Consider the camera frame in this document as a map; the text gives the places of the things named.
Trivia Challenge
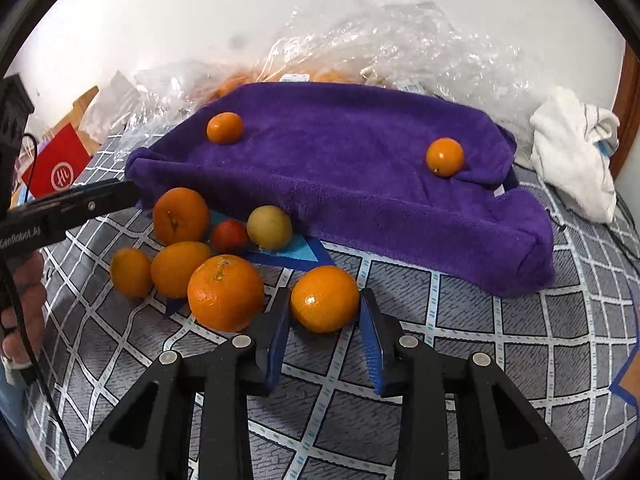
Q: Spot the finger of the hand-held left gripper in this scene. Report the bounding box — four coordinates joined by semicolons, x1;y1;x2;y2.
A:
47;179;141;235

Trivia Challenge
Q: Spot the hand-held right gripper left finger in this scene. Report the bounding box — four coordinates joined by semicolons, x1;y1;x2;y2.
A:
62;286;293;480

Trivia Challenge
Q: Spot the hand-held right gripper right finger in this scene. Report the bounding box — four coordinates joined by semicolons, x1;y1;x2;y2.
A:
359;287;586;480

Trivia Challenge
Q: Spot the glossy round orange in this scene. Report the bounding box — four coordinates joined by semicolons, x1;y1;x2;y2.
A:
290;265;361;334

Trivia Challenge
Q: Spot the large bumpy mandarin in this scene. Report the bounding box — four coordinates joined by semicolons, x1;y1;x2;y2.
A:
187;254;266;333

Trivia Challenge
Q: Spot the orange with dented stem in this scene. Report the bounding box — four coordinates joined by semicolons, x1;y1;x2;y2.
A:
152;187;211;245

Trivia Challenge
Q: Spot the small oval orange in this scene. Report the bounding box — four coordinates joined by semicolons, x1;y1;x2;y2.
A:
110;247;154;300

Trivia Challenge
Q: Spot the yellow-green pear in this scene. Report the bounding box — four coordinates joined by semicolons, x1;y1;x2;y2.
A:
246;204;294;251

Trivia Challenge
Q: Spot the small reddish round fruit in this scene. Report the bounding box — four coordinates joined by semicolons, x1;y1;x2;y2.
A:
210;219;250;255

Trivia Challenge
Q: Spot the person's left hand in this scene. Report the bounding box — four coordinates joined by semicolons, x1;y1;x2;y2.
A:
0;251;47;376

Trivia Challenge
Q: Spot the red packet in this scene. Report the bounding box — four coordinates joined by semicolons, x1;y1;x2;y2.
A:
21;124;93;200

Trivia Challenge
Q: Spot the cardboard box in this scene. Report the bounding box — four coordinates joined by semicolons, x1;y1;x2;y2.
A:
37;85;103;158

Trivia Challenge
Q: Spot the grey checkered bed sheet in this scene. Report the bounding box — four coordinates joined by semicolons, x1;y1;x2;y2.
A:
20;132;640;480

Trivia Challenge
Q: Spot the medium smooth orange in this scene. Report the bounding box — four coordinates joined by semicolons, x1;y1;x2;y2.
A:
150;241;213;299

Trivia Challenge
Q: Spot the small clear plastic bag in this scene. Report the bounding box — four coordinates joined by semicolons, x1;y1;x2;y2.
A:
79;62;211;148

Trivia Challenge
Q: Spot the purple fleece towel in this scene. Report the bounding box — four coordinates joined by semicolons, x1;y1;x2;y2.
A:
124;81;557;300

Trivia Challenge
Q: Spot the white crumpled cloth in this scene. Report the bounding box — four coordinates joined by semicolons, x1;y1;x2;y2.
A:
529;85;621;225

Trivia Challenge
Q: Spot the large clear plastic bag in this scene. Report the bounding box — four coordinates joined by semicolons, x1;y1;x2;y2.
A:
200;0;538;161

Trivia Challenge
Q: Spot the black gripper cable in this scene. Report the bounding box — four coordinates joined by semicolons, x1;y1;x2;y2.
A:
0;132;78;461

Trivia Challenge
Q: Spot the thin black cable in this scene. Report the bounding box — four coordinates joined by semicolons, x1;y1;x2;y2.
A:
550;200;640;281

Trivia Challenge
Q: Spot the brown wooden door frame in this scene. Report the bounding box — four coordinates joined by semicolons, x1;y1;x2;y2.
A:
607;40;640;181

